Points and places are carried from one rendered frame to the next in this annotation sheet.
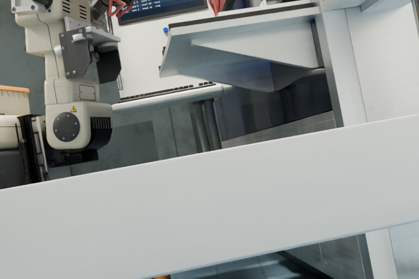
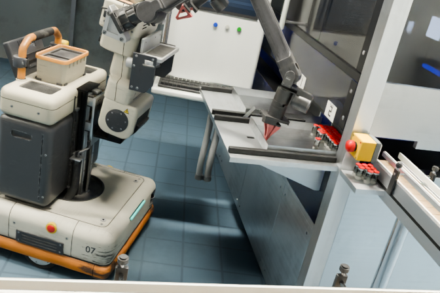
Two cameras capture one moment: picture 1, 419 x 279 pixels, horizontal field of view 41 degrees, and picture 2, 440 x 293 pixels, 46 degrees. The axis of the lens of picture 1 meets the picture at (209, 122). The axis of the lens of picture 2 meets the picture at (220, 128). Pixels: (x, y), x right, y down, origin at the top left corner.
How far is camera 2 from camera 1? 1.12 m
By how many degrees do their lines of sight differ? 26
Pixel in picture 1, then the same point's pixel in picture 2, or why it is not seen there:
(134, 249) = not seen: outside the picture
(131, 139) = not seen: outside the picture
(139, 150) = not seen: hidden behind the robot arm
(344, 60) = (337, 207)
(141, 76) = (181, 54)
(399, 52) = (374, 210)
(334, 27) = (342, 186)
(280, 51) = (298, 174)
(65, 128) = (116, 121)
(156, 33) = (207, 24)
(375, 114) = (338, 242)
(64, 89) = (124, 93)
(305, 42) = (318, 173)
